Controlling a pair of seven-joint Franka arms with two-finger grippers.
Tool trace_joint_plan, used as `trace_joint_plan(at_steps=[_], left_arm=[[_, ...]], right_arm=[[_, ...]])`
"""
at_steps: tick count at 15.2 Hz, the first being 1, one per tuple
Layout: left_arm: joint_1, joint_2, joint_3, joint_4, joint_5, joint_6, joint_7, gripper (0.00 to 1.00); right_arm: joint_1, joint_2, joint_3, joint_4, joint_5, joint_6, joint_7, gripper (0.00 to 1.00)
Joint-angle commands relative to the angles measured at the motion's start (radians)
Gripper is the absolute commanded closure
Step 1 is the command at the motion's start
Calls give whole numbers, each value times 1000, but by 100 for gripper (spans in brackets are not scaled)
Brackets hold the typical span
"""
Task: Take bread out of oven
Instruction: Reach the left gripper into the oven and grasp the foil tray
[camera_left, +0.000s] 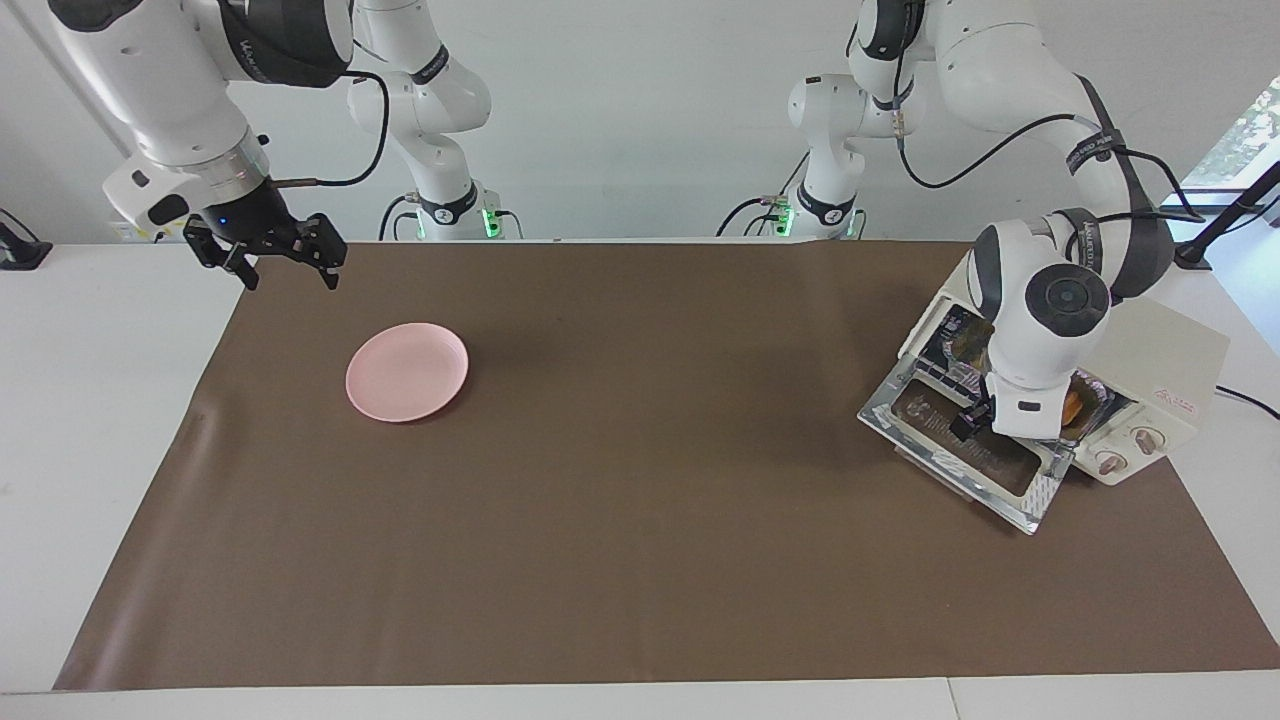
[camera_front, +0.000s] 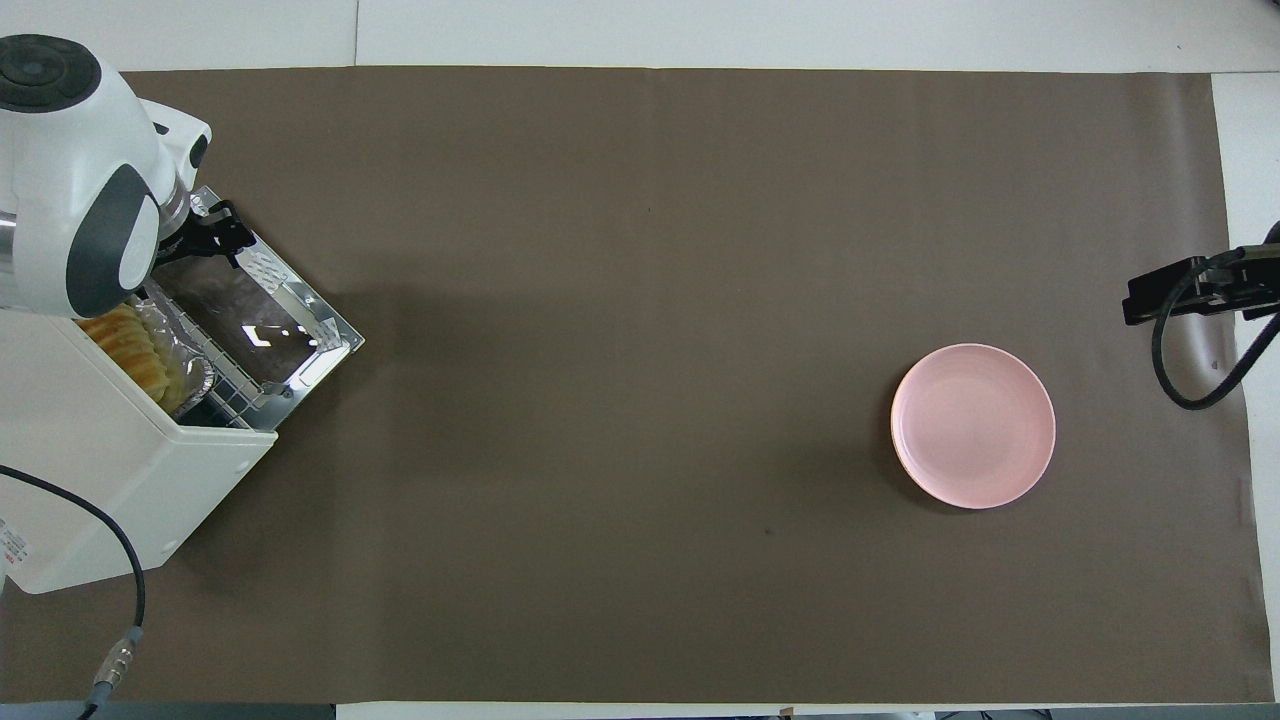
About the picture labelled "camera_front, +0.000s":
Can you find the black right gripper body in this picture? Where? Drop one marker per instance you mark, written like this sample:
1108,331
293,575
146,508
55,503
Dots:
1262,285

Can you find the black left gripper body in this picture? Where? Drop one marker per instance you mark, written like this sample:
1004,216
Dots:
195,235

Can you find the golden sliced bread loaf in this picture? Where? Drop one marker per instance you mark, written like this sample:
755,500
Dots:
130,345

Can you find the aluminium foil tray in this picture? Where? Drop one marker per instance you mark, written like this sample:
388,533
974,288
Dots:
195,375

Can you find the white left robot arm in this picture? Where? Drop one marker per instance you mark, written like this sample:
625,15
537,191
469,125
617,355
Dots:
70,150

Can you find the cream toaster oven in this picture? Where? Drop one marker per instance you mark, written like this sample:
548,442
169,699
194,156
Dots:
80,480

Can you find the pink round plate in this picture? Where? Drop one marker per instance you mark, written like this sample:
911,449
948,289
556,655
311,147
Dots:
973,426

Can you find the brown table mat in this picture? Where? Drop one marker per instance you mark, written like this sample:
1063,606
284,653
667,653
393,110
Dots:
640,300

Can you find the glass oven door metal frame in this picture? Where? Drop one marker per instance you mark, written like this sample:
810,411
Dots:
230,300

